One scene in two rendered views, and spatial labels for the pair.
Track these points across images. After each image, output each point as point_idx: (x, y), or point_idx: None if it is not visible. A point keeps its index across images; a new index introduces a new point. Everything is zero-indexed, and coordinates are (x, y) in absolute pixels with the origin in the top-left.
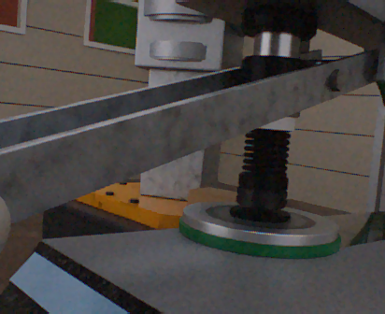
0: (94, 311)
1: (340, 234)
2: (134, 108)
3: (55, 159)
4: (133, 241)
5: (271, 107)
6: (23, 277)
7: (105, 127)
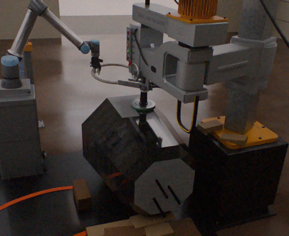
0: None
1: (143, 113)
2: (138, 81)
3: (120, 81)
4: None
5: (133, 85)
6: None
7: (122, 80)
